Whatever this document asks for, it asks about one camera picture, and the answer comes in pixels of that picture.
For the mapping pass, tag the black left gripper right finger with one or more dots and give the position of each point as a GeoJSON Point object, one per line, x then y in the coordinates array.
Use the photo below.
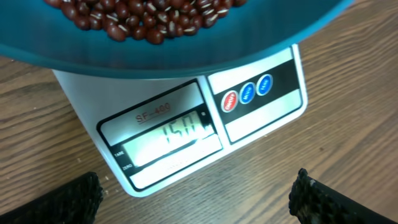
{"type": "Point", "coordinates": [315, 203]}

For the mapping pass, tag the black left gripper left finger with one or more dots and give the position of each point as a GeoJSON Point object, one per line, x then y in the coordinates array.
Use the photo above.
{"type": "Point", "coordinates": [74, 202]}

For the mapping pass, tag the white digital kitchen scale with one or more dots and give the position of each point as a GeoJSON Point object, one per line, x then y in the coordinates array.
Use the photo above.
{"type": "Point", "coordinates": [152, 133]}

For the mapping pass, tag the blue metal bowl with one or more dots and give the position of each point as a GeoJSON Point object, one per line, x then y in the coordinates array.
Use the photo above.
{"type": "Point", "coordinates": [36, 33]}

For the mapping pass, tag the red beans in bowl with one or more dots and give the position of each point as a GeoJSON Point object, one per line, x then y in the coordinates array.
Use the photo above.
{"type": "Point", "coordinates": [150, 20]}

